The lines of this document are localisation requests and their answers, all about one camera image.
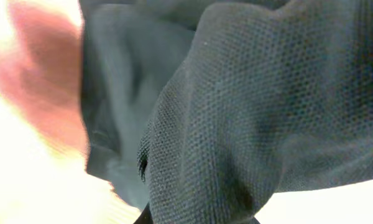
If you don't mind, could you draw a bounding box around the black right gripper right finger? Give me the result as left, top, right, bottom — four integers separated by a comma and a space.
247, 217, 260, 224

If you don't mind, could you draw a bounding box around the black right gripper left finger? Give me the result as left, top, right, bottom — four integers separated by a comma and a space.
134, 203, 153, 224

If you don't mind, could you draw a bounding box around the black polo shirt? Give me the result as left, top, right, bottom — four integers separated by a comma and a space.
80, 0, 373, 223

